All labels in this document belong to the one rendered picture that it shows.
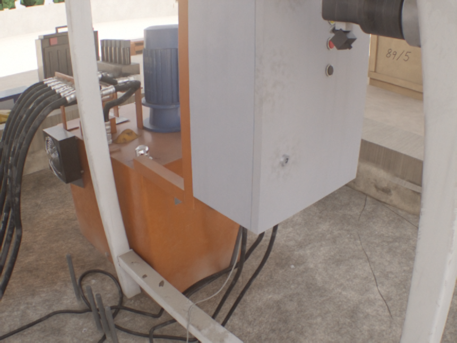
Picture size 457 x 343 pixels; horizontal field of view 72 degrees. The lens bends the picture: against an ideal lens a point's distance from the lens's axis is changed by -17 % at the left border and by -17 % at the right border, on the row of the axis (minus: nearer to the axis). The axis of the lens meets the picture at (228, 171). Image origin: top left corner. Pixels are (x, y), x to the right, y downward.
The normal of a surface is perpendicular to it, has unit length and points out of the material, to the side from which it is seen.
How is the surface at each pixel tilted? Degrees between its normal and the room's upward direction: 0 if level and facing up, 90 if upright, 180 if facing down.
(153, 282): 0
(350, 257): 0
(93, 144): 91
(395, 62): 90
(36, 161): 90
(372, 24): 124
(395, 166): 89
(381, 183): 79
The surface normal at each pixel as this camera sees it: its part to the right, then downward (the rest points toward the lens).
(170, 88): 0.17, 0.42
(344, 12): -0.48, 0.37
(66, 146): 0.72, 0.30
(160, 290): 0.00, -0.90
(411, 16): -0.75, 0.28
